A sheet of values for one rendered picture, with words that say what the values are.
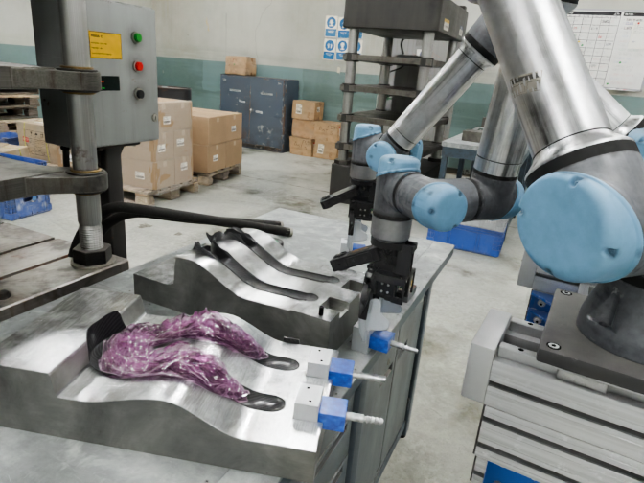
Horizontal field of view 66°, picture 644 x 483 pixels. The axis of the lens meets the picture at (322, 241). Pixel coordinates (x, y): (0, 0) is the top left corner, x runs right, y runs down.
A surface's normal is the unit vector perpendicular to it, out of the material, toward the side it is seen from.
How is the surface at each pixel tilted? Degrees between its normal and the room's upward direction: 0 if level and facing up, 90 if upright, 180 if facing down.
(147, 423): 90
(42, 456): 0
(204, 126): 90
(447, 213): 90
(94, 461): 0
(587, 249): 96
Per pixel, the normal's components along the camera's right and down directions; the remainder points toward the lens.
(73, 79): 0.45, 0.33
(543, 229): -0.88, 0.19
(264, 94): -0.41, 0.27
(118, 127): 0.90, 0.21
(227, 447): -0.15, 0.32
